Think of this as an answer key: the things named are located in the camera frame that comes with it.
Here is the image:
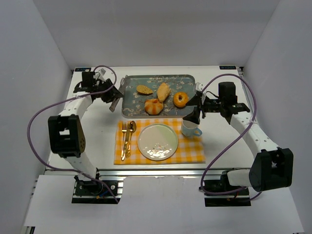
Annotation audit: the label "metal serving tongs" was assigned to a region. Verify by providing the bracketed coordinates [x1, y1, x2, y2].
[109, 76, 128, 112]

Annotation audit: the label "brown seeded bread slice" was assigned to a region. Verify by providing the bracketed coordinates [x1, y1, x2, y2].
[136, 85, 153, 95]

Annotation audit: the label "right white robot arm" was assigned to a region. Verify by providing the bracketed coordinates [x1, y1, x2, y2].
[183, 82, 293, 192]

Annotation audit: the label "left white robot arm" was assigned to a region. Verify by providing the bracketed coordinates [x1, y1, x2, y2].
[48, 68, 124, 178]

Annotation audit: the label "long pale bread loaf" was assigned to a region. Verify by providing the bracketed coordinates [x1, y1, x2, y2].
[157, 82, 171, 102]

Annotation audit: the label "round twisted bread roll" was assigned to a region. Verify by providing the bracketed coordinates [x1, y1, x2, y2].
[144, 98, 164, 115]

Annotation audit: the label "white and blue cup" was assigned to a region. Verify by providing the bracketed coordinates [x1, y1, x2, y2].
[181, 120, 202, 137]

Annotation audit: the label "left blue corner label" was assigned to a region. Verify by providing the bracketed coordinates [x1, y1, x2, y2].
[74, 67, 92, 72]

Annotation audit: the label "blue corner label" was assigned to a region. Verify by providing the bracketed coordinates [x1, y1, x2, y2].
[219, 65, 236, 70]
[74, 67, 92, 72]

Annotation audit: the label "yellow checkered placemat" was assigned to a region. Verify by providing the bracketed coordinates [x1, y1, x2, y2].
[114, 118, 205, 165]

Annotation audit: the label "gold knife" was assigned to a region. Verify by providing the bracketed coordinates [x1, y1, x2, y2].
[122, 123, 130, 158]

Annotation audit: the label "gold fork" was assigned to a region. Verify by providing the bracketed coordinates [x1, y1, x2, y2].
[121, 122, 127, 161]

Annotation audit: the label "right blue corner label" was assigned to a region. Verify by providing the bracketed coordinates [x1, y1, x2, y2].
[219, 65, 236, 70]

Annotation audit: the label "blue floral tray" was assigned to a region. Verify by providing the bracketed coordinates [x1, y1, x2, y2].
[121, 75, 195, 118]

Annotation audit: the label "gold spoon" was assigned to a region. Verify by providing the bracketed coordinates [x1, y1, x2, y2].
[125, 121, 137, 158]

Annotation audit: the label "white and green plate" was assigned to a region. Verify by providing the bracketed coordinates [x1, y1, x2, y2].
[137, 123, 178, 161]

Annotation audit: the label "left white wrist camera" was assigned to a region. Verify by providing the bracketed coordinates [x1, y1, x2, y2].
[95, 68, 106, 81]

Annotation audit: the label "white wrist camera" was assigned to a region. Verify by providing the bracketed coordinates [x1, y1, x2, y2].
[95, 68, 106, 81]
[195, 82, 206, 104]

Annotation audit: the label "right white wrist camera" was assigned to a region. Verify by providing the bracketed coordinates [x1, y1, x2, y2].
[195, 82, 206, 104]

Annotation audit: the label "orange ring donut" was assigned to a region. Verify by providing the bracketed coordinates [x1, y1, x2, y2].
[173, 92, 189, 108]

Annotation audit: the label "aluminium front rail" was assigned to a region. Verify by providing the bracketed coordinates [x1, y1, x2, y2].
[44, 168, 230, 180]

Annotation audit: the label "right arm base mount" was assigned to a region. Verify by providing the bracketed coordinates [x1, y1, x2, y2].
[199, 172, 251, 207]

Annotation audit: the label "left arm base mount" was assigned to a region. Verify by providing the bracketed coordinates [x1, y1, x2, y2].
[71, 175, 124, 204]

